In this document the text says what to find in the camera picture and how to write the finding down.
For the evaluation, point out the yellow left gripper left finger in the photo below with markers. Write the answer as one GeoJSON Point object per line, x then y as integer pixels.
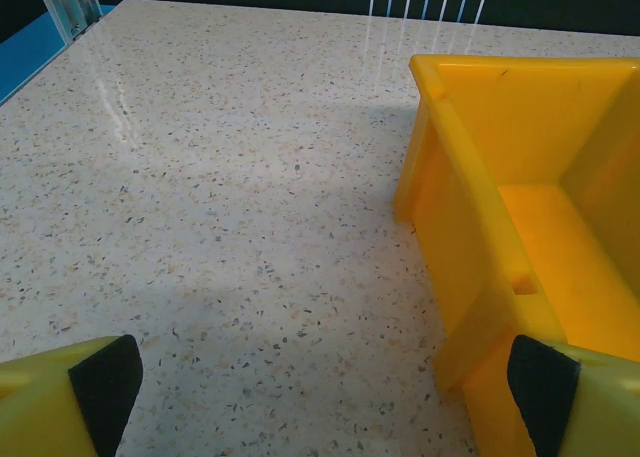
{"type": "Point", "coordinates": [40, 412]}

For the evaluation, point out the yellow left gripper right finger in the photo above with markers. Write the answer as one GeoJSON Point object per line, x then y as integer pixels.
{"type": "Point", "coordinates": [600, 412]}

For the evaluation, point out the yellow plastic bin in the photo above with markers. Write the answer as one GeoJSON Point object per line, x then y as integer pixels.
{"type": "Point", "coordinates": [550, 127]}

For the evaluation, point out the aluminium frame post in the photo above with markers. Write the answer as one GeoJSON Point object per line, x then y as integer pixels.
{"type": "Point", "coordinates": [70, 2]}

